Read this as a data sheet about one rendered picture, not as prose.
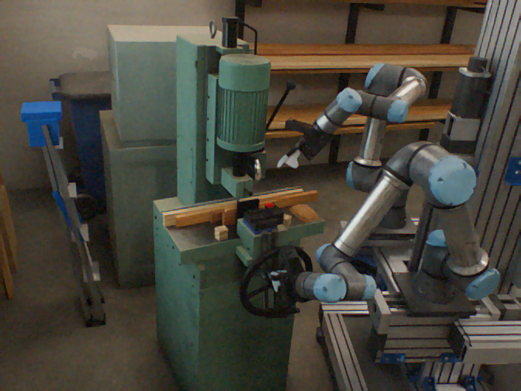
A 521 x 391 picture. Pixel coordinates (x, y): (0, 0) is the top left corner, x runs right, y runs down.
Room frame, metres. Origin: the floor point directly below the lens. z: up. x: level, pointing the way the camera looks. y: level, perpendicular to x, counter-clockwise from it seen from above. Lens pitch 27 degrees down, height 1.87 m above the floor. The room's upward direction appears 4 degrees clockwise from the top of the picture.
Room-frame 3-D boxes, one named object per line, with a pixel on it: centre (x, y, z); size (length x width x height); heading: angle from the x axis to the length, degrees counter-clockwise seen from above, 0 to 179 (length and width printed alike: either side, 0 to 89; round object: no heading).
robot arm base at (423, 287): (1.44, -0.63, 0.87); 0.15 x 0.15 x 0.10
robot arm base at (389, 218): (1.93, -0.56, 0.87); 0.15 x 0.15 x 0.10
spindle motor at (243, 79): (1.73, 0.09, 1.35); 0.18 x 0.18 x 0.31
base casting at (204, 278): (1.84, 0.15, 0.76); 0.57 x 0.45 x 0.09; 29
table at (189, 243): (1.64, 0.03, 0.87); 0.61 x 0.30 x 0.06; 119
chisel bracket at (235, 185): (1.75, 0.09, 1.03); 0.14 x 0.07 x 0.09; 29
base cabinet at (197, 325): (1.84, 0.15, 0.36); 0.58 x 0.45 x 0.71; 29
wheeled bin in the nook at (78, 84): (3.37, 1.14, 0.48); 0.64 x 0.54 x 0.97; 115
